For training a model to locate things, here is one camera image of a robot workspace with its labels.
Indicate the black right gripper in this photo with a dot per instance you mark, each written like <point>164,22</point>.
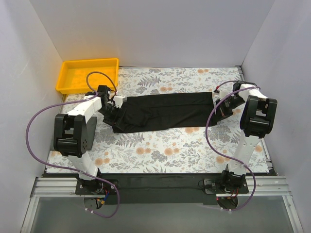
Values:
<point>220,108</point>

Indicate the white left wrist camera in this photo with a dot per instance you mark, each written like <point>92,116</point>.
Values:
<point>119,101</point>

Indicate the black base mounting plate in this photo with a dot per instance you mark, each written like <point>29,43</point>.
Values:
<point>147,188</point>

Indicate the folded grey t shirt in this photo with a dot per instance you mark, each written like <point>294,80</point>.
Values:
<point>73,135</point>

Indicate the black t shirt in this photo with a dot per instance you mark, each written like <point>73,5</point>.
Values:
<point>160,112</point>

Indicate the yellow plastic tray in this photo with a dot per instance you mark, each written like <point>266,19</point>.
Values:
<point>72,76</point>

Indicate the aluminium frame rail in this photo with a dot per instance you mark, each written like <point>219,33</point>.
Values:
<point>160,204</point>

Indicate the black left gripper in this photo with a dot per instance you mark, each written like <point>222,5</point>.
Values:
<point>113,113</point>

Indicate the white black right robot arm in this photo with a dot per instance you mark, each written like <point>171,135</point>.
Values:
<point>256,122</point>

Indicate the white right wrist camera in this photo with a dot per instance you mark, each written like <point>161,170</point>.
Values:
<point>219,94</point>

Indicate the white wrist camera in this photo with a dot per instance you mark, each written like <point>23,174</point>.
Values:
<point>119,101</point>
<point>219,94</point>

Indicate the floral patterned table mat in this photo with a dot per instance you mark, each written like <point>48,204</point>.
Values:
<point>178,150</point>

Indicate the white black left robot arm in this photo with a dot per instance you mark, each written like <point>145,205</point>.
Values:
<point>88,108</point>

